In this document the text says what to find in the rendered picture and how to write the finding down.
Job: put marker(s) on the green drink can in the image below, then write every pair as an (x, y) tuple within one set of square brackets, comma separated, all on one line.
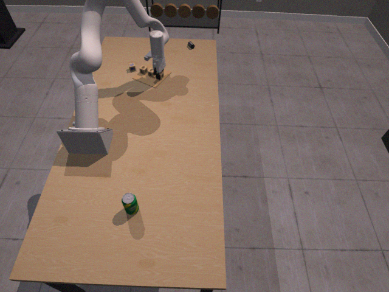
[(130, 203)]

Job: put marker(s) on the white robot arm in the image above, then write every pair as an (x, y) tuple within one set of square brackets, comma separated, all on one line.
[(89, 58)]

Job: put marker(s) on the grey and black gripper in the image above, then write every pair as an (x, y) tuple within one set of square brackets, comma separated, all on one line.
[(158, 65)]

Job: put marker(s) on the tan mat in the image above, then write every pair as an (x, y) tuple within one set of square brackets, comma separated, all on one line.
[(151, 81)]

